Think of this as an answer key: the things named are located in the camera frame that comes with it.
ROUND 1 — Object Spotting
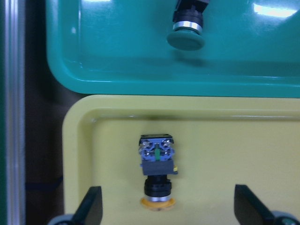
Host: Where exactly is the yellow plastic tray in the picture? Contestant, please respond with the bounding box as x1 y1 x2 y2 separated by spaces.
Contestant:
62 95 300 225

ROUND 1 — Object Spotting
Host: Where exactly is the green plastic tray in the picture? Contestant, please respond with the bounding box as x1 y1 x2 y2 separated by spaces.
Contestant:
45 0 300 98

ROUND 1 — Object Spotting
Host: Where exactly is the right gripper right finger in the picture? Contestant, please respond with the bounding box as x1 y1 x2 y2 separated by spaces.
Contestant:
234 184 273 225

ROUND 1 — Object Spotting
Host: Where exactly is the green conveyor belt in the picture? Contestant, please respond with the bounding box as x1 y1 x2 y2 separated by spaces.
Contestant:
0 0 26 225

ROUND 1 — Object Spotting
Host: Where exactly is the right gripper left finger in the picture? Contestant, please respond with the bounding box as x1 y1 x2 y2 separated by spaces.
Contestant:
72 186 103 225

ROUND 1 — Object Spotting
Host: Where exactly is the yellow push button switch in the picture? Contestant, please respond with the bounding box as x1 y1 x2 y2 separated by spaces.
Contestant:
138 134 178 211

